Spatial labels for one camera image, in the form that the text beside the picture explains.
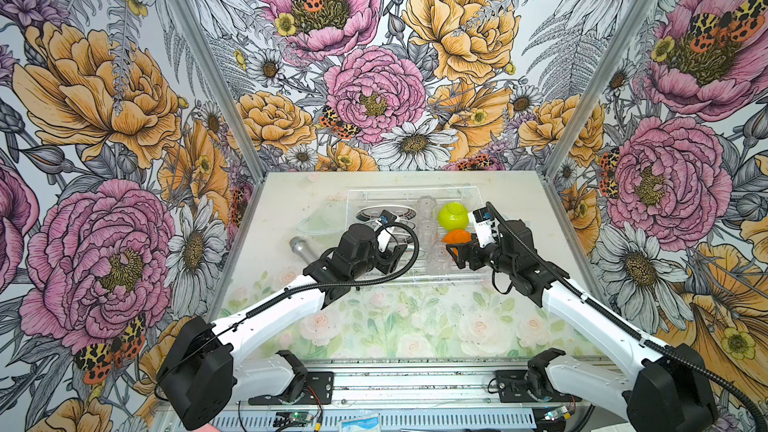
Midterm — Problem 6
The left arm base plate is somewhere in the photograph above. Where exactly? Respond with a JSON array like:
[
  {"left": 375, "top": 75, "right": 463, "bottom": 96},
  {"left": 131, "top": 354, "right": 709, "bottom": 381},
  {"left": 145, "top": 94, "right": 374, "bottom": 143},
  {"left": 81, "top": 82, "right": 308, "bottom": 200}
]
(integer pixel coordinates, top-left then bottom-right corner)
[{"left": 247, "top": 371, "right": 335, "bottom": 406}]

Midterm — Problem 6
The white wire dish rack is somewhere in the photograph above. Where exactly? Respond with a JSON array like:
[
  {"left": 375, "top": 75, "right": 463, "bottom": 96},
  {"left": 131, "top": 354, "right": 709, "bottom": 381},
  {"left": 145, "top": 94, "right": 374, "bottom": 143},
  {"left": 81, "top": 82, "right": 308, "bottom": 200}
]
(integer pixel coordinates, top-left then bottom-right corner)
[{"left": 346, "top": 184, "right": 490, "bottom": 282}]

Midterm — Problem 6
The small circuit board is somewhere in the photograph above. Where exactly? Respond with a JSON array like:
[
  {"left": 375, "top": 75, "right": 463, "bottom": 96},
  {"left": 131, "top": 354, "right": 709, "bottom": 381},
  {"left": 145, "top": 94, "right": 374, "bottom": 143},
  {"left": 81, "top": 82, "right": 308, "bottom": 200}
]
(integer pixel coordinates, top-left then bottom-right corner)
[{"left": 273, "top": 411, "right": 315, "bottom": 429}]

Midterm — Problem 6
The lime green bowl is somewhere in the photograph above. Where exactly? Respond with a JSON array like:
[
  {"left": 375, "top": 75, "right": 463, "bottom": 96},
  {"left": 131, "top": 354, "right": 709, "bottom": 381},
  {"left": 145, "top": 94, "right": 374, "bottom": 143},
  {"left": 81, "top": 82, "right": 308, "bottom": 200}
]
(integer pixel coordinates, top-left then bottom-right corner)
[{"left": 437, "top": 202, "right": 470, "bottom": 231}]

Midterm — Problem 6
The clear glass near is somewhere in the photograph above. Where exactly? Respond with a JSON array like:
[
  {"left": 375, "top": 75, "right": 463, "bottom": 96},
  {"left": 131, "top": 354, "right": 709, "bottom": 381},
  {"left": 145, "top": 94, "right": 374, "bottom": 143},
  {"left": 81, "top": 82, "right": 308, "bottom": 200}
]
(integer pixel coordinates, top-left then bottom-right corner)
[{"left": 425, "top": 242, "right": 454, "bottom": 274}]

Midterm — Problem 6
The clear glass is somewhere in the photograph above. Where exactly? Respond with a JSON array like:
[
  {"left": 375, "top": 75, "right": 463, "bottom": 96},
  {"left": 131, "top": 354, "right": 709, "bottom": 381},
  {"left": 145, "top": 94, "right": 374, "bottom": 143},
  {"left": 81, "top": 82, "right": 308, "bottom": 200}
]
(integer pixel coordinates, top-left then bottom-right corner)
[
  {"left": 416, "top": 195, "right": 437, "bottom": 221},
  {"left": 416, "top": 221, "right": 439, "bottom": 249},
  {"left": 425, "top": 242, "right": 454, "bottom": 274}
]

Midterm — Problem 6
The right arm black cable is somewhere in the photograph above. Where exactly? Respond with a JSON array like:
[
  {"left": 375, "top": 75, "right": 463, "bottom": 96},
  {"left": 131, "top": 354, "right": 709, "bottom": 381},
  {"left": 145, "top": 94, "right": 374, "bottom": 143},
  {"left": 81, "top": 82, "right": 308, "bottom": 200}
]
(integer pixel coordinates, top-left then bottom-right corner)
[{"left": 484, "top": 201, "right": 768, "bottom": 432}]

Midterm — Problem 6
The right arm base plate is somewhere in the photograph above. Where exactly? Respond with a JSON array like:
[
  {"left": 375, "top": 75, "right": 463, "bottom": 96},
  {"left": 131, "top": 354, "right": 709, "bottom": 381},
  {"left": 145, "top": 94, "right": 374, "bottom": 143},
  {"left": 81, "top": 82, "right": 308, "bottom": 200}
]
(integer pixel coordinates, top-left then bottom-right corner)
[{"left": 486, "top": 369, "right": 582, "bottom": 404}]

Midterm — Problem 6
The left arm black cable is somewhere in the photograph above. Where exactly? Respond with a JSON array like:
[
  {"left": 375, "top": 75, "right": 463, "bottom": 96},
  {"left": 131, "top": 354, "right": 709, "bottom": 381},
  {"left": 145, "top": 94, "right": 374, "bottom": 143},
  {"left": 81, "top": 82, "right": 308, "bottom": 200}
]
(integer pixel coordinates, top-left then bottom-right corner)
[{"left": 153, "top": 221, "right": 421, "bottom": 400}]

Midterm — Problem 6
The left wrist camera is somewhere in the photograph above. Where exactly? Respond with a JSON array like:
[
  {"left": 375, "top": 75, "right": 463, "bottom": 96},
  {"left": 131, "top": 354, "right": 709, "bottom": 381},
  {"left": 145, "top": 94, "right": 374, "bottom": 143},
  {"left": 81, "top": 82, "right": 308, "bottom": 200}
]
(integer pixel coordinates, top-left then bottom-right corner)
[{"left": 375, "top": 209, "right": 398, "bottom": 252}]

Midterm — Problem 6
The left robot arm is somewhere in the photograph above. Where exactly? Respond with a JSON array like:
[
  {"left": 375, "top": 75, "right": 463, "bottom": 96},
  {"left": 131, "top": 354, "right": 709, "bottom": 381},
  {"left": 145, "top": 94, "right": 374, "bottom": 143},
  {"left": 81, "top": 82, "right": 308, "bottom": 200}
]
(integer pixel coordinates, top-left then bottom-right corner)
[{"left": 155, "top": 223, "right": 420, "bottom": 431}]

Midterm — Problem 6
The orange bowl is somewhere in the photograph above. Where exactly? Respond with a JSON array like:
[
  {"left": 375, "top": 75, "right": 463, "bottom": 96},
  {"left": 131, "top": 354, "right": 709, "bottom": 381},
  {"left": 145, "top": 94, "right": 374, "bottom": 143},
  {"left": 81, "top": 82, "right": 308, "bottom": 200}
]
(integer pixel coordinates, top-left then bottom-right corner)
[{"left": 442, "top": 229, "right": 473, "bottom": 245}]

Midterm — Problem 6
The clear glass far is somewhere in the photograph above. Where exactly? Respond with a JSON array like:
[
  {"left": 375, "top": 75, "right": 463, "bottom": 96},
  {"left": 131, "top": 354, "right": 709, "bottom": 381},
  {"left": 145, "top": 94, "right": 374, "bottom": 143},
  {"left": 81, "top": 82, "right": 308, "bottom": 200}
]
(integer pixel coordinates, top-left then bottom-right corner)
[{"left": 416, "top": 195, "right": 437, "bottom": 221}]

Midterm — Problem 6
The clear glass middle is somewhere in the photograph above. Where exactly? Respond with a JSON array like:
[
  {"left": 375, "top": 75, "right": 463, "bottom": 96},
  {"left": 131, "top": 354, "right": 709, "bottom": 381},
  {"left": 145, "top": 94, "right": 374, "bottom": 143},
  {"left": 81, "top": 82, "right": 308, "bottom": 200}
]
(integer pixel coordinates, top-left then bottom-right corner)
[{"left": 416, "top": 221, "right": 439, "bottom": 249}]

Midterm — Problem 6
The pink wooden plate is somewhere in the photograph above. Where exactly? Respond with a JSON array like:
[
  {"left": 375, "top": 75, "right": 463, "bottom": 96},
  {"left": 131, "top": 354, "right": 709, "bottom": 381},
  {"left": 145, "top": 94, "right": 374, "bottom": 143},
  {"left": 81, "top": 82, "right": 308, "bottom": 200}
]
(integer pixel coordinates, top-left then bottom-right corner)
[{"left": 356, "top": 204, "right": 417, "bottom": 222}]

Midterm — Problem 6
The aluminium frame rail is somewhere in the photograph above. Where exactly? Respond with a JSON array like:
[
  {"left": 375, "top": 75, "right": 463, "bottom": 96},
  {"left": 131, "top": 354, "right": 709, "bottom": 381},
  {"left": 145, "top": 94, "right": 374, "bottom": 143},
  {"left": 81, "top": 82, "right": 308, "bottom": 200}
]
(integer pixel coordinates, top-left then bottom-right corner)
[{"left": 157, "top": 357, "right": 673, "bottom": 432}]

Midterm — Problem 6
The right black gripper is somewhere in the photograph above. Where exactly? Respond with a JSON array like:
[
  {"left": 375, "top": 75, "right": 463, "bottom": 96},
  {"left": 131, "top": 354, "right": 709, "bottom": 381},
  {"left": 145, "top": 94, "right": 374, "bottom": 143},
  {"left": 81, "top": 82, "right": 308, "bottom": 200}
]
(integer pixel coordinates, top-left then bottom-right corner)
[{"left": 446, "top": 235, "right": 517, "bottom": 276}]

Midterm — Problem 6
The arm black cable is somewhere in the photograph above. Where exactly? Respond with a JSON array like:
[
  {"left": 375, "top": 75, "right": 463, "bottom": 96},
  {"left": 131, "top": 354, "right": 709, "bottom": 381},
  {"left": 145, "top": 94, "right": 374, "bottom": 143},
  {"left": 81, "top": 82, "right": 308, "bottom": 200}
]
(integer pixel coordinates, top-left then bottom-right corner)
[
  {"left": 484, "top": 201, "right": 768, "bottom": 432},
  {"left": 153, "top": 221, "right": 421, "bottom": 400}
]

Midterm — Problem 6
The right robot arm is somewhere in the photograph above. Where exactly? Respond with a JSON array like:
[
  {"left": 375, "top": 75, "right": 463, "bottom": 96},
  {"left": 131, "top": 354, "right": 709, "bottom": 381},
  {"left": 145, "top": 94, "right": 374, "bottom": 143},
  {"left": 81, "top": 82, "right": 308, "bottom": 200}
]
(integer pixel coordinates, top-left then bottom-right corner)
[{"left": 446, "top": 219, "right": 718, "bottom": 431}]

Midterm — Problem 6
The grey metal cylinder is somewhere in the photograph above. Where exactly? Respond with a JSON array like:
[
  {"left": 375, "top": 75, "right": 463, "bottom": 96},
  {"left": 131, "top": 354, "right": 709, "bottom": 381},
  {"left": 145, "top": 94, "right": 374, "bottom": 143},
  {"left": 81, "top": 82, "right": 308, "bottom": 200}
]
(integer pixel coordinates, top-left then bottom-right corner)
[{"left": 289, "top": 236, "right": 319, "bottom": 265}]

